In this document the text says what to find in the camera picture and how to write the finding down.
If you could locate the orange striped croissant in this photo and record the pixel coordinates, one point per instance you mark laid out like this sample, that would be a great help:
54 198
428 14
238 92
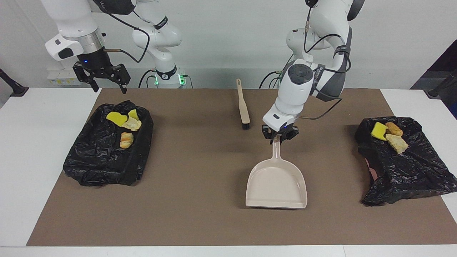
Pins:
126 140

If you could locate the beige plastic dustpan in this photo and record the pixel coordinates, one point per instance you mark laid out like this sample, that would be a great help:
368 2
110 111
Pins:
275 185

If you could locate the dark background panel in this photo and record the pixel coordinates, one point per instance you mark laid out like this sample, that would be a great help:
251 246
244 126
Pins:
446 60

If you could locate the white socket box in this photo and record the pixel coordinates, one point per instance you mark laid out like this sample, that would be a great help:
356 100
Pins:
62 79

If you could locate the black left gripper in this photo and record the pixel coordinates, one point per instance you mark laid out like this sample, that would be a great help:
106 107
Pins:
282 132

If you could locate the brown bread roll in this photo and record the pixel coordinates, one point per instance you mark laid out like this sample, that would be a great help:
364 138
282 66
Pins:
393 128

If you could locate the beige hand brush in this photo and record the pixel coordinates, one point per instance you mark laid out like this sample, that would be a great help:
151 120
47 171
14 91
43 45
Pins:
244 110

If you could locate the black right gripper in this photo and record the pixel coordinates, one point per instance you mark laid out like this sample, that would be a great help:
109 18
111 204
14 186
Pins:
94 64

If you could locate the yellow green sponge piece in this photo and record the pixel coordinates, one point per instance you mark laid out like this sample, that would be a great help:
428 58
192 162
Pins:
378 131

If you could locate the pink plastic bin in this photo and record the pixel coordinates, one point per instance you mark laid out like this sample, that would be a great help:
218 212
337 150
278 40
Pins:
373 174

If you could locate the brown table mat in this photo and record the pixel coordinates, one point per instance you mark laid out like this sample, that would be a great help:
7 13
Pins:
178 221

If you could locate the black trash bag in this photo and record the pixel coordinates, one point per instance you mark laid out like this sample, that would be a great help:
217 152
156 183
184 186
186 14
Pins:
96 160
410 171

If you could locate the pale bread chunk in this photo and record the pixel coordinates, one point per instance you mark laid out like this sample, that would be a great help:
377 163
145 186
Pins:
396 143
132 124

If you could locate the black stand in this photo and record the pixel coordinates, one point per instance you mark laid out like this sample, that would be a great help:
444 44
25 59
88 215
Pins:
16 89
437 92

